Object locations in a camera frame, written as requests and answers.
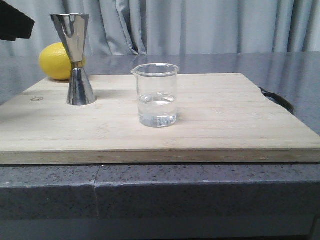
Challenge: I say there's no yellow lemon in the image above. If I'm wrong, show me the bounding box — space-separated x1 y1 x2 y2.
38 42 72 81

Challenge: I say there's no steel double jigger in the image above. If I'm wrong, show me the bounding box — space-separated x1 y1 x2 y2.
50 13 97 106

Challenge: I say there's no grey curtain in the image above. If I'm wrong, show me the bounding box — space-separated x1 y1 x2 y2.
0 0 320 57

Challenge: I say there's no wooden cutting board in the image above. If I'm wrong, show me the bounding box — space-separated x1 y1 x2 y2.
0 73 320 165

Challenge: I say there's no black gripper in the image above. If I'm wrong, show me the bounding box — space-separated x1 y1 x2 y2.
0 0 35 41

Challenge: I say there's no clear glass beaker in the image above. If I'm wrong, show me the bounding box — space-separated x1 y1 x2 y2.
130 63 179 128

